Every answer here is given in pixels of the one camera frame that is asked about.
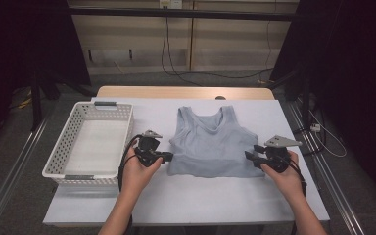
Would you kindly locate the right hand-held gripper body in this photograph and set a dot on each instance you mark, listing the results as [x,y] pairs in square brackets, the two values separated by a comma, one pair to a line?
[277,158]

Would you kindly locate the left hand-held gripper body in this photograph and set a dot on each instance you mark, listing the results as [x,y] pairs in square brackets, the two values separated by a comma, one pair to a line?
[148,150]

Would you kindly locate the light blue tank top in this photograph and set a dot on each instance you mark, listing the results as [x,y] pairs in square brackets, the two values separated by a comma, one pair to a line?
[212,150]

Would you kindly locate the white perforated plastic basket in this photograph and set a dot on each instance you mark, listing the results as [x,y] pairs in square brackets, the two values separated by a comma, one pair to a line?
[94,147]

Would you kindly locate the person's right hand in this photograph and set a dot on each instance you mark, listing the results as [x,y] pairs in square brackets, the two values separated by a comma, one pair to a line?
[287,186]

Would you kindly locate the person's left hand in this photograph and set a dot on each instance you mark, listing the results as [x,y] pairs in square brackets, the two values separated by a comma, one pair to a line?
[135,178]

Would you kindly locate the white table cover sheet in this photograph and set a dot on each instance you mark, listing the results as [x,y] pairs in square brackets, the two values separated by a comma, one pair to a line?
[176,202]

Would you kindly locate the white plug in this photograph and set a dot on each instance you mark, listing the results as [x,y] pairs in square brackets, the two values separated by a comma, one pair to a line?
[315,128]

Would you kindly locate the black metal stand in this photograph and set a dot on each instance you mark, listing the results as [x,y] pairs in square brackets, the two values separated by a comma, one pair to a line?
[36,107]
[305,107]

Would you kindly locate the light wooden table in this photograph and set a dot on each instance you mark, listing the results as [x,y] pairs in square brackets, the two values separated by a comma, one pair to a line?
[176,92]

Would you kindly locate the dark round table grommet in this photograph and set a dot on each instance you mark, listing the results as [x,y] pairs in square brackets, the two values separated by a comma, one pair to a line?
[220,97]

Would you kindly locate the beige wooden desk cabinet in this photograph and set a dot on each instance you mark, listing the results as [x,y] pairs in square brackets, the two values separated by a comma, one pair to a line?
[235,42]

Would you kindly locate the black curtain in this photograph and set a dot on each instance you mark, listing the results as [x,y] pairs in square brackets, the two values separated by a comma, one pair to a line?
[355,49]
[19,39]

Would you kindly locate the black metal crossbar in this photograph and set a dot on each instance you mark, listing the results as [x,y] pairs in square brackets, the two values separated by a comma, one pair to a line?
[176,13]

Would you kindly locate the aluminium floor rail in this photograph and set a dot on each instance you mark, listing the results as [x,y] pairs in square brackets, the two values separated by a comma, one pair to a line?
[18,171]
[334,189]

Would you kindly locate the white wall socket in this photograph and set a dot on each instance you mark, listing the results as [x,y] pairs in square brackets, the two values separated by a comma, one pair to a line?
[171,4]

